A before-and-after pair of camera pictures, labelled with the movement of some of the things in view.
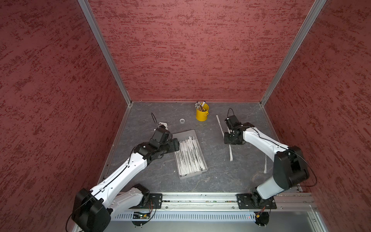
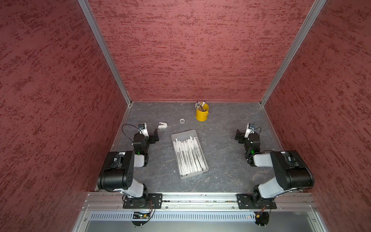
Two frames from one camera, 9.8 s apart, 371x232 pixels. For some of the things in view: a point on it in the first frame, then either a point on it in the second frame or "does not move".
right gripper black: [227, 141] to [241, 137]
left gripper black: [172, 148] to [151, 137]
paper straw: [192, 152] does not move
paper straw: [179, 163] does not move
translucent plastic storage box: [181, 136] does not move
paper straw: [186, 157] does not move
